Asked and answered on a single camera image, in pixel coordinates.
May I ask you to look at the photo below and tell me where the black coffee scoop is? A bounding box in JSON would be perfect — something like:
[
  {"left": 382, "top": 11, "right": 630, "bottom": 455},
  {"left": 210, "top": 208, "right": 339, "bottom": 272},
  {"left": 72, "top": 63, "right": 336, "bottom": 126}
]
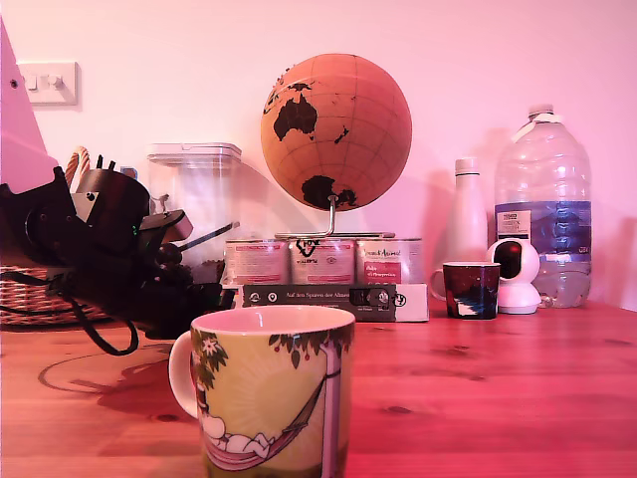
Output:
[{"left": 156, "top": 222, "right": 242, "bottom": 268}]

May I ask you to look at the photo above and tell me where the white light switch plate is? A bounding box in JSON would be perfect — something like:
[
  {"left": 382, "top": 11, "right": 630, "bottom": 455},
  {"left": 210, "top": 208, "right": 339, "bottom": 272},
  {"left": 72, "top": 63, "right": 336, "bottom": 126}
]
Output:
[{"left": 17, "top": 61, "right": 80, "bottom": 107}]

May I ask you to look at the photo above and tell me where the small dark illustrated mug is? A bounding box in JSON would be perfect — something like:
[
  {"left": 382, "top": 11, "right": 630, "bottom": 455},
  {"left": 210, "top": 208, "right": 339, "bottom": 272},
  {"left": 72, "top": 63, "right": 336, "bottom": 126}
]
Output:
[{"left": 430, "top": 261, "right": 502, "bottom": 320}]

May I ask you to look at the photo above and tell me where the grey white cardboard box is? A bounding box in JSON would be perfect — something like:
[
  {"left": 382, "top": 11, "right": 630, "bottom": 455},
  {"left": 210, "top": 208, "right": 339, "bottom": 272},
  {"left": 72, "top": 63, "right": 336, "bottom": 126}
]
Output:
[{"left": 242, "top": 283, "right": 430, "bottom": 324}]

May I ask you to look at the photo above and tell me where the wicker basket with handle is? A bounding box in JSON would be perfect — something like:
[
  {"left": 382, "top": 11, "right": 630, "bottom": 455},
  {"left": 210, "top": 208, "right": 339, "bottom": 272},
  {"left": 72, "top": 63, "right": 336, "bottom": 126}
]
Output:
[{"left": 0, "top": 146, "right": 115, "bottom": 328}]

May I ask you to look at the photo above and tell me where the thick black cable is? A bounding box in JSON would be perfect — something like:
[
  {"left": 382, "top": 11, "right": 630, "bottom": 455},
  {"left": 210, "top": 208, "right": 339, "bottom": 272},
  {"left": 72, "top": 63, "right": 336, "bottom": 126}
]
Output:
[{"left": 47, "top": 278, "right": 141, "bottom": 357}]

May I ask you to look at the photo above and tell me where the clear plastic storage container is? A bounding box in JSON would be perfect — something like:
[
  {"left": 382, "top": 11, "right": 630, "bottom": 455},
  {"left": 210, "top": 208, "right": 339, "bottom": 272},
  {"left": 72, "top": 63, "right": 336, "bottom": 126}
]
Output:
[{"left": 146, "top": 142, "right": 244, "bottom": 288}]

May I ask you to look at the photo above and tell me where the yellow illustrated mug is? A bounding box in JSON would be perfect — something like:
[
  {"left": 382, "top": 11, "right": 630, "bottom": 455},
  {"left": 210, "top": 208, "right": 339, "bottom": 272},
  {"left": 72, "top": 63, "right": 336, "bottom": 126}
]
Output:
[{"left": 167, "top": 305, "right": 356, "bottom": 478}]

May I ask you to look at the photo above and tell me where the large clear water bottle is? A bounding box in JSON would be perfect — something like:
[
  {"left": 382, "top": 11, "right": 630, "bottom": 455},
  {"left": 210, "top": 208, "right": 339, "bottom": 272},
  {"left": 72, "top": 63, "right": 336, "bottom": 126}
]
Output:
[{"left": 494, "top": 104, "right": 593, "bottom": 309}]

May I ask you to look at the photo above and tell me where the small white round camera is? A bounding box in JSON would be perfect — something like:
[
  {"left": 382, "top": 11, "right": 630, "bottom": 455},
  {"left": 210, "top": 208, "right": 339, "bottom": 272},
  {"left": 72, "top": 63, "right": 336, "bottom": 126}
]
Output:
[{"left": 486, "top": 238, "right": 542, "bottom": 315}]

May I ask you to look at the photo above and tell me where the cork globe on metal stand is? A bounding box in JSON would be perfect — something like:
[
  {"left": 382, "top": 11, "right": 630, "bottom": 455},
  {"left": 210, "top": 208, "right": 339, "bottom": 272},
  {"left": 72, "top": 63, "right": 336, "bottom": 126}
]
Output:
[{"left": 260, "top": 53, "right": 413, "bottom": 240}]

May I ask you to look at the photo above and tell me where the white insulated bottle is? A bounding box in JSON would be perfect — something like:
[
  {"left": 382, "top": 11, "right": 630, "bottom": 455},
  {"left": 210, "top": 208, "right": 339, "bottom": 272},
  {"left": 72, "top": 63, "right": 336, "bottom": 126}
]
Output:
[{"left": 444, "top": 157, "right": 491, "bottom": 264}]

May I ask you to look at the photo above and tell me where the thin black cable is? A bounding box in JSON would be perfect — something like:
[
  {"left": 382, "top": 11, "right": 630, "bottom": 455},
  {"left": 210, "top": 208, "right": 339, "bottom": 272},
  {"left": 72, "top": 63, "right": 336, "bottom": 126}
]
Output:
[{"left": 0, "top": 270, "right": 76, "bottom": 316}]

